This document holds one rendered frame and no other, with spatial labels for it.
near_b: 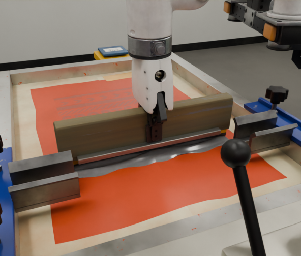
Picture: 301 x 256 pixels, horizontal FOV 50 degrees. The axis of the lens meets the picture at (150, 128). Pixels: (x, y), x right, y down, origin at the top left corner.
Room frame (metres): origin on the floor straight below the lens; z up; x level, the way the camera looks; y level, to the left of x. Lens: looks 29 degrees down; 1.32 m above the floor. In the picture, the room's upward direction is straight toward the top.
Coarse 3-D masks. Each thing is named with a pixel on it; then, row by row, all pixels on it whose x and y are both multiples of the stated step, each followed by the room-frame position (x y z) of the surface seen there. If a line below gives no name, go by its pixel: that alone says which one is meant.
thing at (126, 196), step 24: (48, 96) 0.83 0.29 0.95; (48, 120) 0.68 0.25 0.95; (48, 144) 0.58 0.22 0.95; (144, 168) 0.49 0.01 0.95; (96, 192) 0.42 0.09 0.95; (120, 192) 0.42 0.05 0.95; (144, 192) 0.42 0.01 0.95; (168, 192) 0.42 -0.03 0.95; (72, 216) 0.37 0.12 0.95; (96, 216) 0.37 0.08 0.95; (120, 216) 0.37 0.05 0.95; (144, 216) 0.37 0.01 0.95; (72, 240) 0.32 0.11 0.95
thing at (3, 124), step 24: (0, 72) 0.92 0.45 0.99; (24, 72) 0.93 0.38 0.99; (48, 72) 0.95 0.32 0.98; (72, 72) 0.98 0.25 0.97; (96, 72) 1.00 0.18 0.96; (192, 72) 0.92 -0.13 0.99; (0, 96) 0.75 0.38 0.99; (240, 96) 0.75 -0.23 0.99; (0, 120) 0.62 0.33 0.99; (288, 192) 0.38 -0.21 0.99; (192, 216) 0.33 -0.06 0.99; (216, 216) 0.33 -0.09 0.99; (240, 216) 0.33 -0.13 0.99; (120, 240) 0.29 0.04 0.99; (144, 240) 0.29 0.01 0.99; (168, 240) 0.29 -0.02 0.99
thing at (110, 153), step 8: (216, 128) 0.59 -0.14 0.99; (176, 136) 0.55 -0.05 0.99; (184, 136) 0.55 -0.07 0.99; (192, 136) 0.55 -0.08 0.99; (200, 136) 0.56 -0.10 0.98; (208, 136) 0.57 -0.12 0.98; (136, 144) 0.52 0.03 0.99; (144, 144) 0.52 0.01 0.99; (152, 144) 0.52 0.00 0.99; (160, 144) 0.53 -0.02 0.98; (168, 144) 0.53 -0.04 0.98; (96, 152) 0.49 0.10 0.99; (104, 152) 0.49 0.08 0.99; (112, 152) 0.49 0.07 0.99; (120, 152) 0.50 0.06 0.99; (128, 152) 0.50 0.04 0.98; (80, 160) 0.47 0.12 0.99; (88, 160) 0.48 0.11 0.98; (96, 160) 0.48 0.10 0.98
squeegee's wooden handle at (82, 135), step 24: (216, 96) 0.60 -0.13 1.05; (72, 120) 0.50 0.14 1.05; (96, 120) 0.50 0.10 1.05; (120, 120) 0.51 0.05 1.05; (144, 120) 0.53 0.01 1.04; (168, 120) 0.55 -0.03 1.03; (192, 120) 0.57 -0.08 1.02; (216, 120) 0.59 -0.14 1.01; (72, 144) 0.48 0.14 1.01; (96, 144) 0.50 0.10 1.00; (120, 144) 0.51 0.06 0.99
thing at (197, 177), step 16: (128, 80) 0.95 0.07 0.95; (176, 96) 0.83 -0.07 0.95; (176, 160) 0.52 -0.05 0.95; (192, 160) 0.52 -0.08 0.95; (208, 160) 0.52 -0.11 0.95; (256, 160) 0.52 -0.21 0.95; (176, 176) 0.47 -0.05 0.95; (192, 176) 0.47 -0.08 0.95; (208, 176) 0.47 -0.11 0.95; (224, 176) 0.47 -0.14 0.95; (256, 176) 0.47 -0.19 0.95; (272, 176) 0.47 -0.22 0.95; (192, 192) 0.42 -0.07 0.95; (208, 192) 0.42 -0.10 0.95; (224, 192) 0.42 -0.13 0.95
